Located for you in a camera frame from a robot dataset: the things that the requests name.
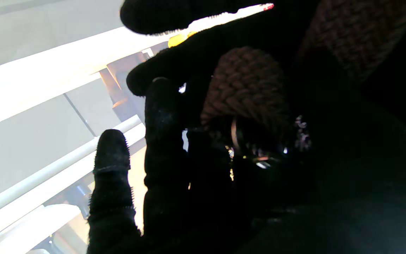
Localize yellow lemons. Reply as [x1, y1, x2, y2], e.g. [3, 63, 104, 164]
[168, 31, 198, 48]

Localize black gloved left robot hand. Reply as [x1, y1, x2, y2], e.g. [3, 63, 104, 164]
[119, 0, 406, 138]

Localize dark brown woven belt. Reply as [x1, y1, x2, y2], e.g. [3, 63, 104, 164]
[200, 0, 406, 156]

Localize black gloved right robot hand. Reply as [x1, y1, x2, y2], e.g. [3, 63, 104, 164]
[87, 77, 406, 254]

